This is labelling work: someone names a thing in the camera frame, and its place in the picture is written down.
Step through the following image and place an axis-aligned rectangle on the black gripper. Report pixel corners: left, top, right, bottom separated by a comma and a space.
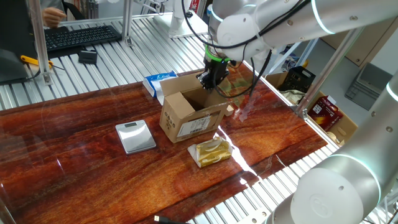
197, 58, 230, 93

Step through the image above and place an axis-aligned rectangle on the brown cardboard box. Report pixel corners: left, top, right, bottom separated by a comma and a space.
159, 73, 234, 144

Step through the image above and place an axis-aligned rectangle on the red product box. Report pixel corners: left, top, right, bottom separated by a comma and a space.
307, 95, 345, 132

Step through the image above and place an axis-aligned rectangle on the large open cardboard carton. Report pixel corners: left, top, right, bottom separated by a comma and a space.
264, 71, 358, 146

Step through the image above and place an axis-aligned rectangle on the person's bare hand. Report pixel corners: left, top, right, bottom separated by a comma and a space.
42, 6, 68, 29

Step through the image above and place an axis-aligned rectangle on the blue tissue pack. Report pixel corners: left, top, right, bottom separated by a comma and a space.
142, 70, 178, 106

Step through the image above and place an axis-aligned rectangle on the white stand on metal plate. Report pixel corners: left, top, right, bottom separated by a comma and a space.
152, 0, 209, 40

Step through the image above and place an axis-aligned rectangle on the yellow packet in plastic wrap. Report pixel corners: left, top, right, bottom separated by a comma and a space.
187, 136, 233, 169

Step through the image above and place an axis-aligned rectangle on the beige cloth bundle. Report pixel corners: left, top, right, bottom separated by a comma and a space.
281, 89, 307, 105

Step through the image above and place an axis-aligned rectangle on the silver digital scale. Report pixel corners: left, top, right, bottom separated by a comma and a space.
115, 119, 157, 156

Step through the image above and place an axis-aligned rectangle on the white metal shelf rack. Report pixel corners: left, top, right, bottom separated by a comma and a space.
267, 39, 320, 75

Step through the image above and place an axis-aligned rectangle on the small black flat device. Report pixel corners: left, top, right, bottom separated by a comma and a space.
78, 49, 98, 65

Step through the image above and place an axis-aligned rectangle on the black keyboard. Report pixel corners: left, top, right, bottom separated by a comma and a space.
43, 24, 123, 53

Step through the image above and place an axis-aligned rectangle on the wood grain table mat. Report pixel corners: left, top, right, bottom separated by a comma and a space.
0, 60, 329, 224

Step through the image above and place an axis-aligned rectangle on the grey equipment case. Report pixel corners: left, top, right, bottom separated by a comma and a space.
344, 63, 393, 111

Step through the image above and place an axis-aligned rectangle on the light wooden cabinet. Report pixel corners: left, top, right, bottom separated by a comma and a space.
320, 17, 398, 68

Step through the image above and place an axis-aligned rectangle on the black monitor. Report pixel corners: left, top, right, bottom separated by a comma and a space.
0, 0, 41, 85

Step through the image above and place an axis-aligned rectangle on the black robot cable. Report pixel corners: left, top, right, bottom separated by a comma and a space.
182, 0, 312, 100

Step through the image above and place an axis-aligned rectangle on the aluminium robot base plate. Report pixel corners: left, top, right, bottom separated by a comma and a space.
235, 207, 273, 224

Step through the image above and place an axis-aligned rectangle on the yellow handled tool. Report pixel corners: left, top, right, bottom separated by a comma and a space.
20, 55, 54, 69

